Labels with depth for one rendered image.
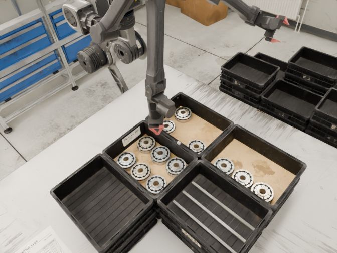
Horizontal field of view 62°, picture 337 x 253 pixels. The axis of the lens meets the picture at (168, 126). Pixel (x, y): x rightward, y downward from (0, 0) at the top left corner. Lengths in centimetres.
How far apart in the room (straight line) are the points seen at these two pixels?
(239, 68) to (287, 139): 102
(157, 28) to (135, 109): 100
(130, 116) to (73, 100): 146
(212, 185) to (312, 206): 51
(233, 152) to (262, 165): 16
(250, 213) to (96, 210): 71
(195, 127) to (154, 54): 67
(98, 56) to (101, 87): 125
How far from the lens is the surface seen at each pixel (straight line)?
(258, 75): 257
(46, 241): 158
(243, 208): 137
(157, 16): 102
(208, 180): 141
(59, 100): 335
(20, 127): 325
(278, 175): 149
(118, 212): 138
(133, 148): 155
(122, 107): 198
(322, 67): 282
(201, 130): 160
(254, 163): 150
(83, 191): 148
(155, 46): 105
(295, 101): 257
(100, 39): 126
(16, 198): 178
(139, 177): 141
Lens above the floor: 204
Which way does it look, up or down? 48 degrees down
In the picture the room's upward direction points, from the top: 6 degrees counter-clockwise
